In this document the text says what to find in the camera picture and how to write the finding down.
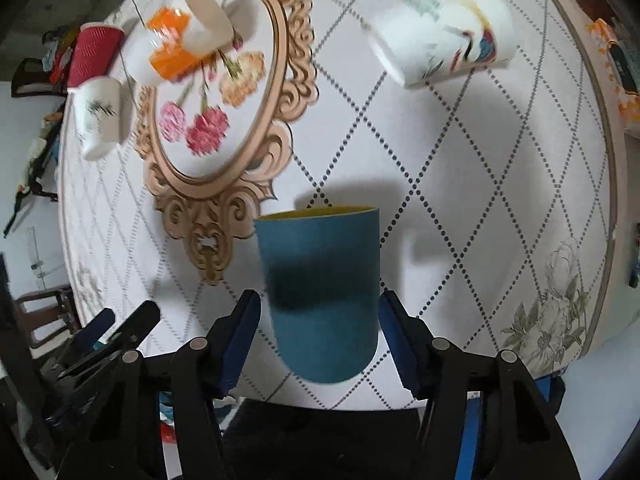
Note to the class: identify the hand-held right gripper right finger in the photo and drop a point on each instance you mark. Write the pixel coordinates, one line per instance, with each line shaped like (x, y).
(400, 350)

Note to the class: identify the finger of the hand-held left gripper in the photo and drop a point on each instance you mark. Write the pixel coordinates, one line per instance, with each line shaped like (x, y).
(141, 321)
(98, 329)

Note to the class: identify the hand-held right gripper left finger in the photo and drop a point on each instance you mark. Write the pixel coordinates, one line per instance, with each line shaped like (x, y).
(239, 345)

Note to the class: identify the teal cup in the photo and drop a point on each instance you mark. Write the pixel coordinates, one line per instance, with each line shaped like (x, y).
(320, 270)

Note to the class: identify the white cup with plant print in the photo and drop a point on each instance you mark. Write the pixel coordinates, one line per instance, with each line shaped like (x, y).
(100, 115)

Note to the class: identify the red ribbed paper cup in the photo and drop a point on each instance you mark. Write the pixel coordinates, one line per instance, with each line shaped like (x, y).
(92, 55)

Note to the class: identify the orange and white cup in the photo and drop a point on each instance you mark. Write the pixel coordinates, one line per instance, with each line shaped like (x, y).
(200, 25)

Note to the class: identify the white cup with crane print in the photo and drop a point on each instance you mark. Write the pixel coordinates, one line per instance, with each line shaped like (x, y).
(430, 35)

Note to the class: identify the brown wooden chair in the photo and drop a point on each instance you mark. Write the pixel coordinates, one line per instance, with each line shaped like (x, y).
(45, 300)

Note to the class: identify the white quilted tablecloth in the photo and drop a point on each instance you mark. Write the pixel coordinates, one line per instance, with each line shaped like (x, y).
(450, 185)

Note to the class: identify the ornate framed floral embroidery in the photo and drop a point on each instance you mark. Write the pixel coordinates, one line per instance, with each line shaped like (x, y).
(215, 125)

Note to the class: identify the orange and white tissue packet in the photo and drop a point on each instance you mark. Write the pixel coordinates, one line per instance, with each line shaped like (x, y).
(620, 70)

